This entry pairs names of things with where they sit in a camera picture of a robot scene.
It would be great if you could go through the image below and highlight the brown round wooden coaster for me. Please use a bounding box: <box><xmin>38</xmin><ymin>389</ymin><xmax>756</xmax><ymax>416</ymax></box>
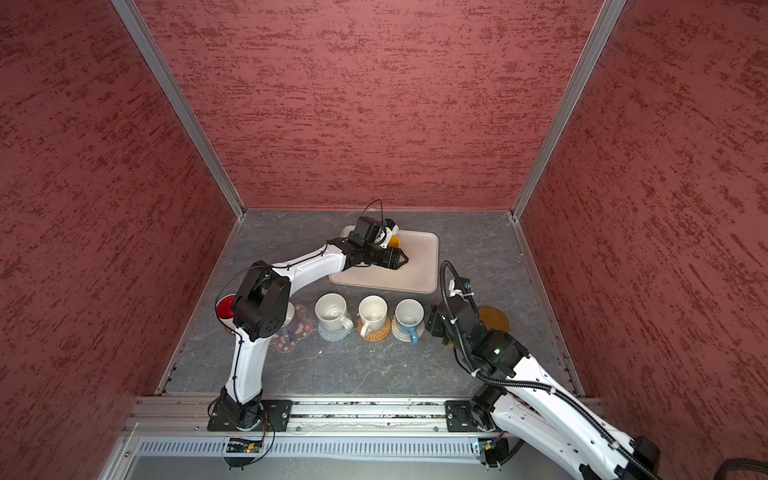
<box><xmin>478</xmin><ymin>306</ymin><xmax>510</xmax><ymax>333</ymax></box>

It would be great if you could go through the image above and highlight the light blue mug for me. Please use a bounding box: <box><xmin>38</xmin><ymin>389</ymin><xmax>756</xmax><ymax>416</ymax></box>
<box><xmin>395</xmin><ymin>299</ymin><xmax>424</xmax><ymax>345</ymax></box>

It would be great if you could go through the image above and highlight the beige woven spiral coaster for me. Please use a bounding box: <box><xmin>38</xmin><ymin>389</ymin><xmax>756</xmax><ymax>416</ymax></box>
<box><xmin>392</xmin><ymin>317</ymin><xmax>420</xmax><ymax>345</ymax></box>

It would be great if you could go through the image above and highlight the brown woven rattan coaster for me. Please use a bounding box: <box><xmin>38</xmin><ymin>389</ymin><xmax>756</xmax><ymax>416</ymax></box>
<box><xmin>357</xmin><ymin>318</ymin><xmax>392</xmax><ymax>343</ymax></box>

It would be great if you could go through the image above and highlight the grey round coaster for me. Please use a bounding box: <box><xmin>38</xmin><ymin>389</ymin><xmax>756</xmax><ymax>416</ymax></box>
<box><xmin>317</xmin><ymin>324</ymin><xmax>350</xmax><ymax>342</ymax></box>

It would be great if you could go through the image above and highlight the pink flower coaster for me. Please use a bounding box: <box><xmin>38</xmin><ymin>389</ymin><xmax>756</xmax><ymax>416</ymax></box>
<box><xmin>271</xmin><ymin>303</ymin><xmax>314</xmax><ymax>353</ymax></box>

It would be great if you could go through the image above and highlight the white mug red inside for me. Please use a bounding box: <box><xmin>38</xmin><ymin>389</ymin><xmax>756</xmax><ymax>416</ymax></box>
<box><xmin>215</xmin><ymin>294</ymin><xmax>236</xmax><ymax>330</ymax></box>

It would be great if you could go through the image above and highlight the white mug purple band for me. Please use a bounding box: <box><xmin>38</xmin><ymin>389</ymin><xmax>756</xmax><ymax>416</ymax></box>
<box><xmin>278</xmin><ymin>302</ymin><xmax>295</xmax><ymax>351</ymax></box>

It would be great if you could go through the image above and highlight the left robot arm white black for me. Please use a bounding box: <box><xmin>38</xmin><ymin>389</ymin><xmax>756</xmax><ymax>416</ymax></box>
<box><xmin>214</xmin><ymin>238</ymin><xmax>409</xmax><ymax>431</ymax></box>

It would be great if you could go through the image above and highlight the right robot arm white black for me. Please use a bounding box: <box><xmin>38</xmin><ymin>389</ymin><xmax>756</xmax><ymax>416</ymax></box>
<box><xmin>425</xmin><ymin>296</ymin><xmax>660</xmax><ymax>479</ymax></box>

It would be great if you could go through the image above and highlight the beige serving tray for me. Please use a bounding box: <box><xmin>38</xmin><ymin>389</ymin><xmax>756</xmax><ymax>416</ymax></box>
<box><xmin>330</xmin><ymin>230</ymin><xmax>439</xmax><ymax>294</ymax></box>

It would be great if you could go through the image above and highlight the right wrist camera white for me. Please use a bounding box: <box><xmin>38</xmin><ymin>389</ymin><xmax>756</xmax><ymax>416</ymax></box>
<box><xmin>438</xmin><ymin>260</ymin><xmax>479</xmax><ymax>318</ymax></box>

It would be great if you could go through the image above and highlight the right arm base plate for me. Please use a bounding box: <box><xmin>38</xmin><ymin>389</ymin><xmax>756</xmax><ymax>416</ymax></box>
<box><xmin>444</xmin><ymin>400</ymin><xmax>497</xmax><ymax>433</ymax></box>

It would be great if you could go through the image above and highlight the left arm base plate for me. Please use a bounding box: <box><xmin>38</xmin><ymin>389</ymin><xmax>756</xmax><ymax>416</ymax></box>
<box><xmin>207</xmin><ymin>396</ymin><xmax>293</xmax><ymax>433</ymax></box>

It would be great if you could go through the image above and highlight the aluminium mounting rail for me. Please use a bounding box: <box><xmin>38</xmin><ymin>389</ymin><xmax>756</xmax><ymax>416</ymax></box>
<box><xmin>122</xmin><ymin>395</ymin><xmax>613</xmax><ymax>438</ymax></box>

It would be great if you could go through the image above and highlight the black cable bottom right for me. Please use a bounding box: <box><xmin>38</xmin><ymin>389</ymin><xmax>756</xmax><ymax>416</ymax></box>
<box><xmin>712</xmin><ymin>457</ymin><xmax>768</xmax><ymax>480</ymax></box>

